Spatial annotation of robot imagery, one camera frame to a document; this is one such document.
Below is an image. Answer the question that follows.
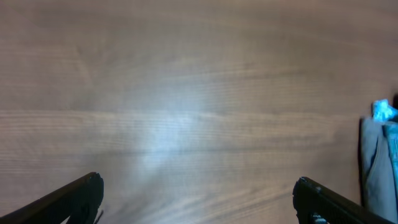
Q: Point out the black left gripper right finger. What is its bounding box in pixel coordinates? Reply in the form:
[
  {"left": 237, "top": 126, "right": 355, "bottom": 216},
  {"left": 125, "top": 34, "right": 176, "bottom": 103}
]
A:
[{"left": 292, "top": 177, "right": 390, "bottom": 224}]

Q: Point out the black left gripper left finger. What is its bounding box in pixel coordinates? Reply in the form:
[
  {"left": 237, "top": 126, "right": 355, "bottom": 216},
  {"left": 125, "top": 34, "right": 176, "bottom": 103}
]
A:
[{"left": 1, "top": 172, "right": 104, "bottom": 224}]

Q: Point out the grey folded garment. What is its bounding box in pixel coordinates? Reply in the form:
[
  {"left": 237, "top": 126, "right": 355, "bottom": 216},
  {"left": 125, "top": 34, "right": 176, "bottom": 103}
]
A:
[{"left": 359, "top": 118, "right": 397, "bottom": 223}]

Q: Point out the bright blue crumpled cloth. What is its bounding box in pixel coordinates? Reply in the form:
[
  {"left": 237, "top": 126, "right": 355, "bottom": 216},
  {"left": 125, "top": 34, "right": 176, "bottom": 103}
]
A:
[{"left": 372, "top": 99, "right": 397, "bottom": 122}]

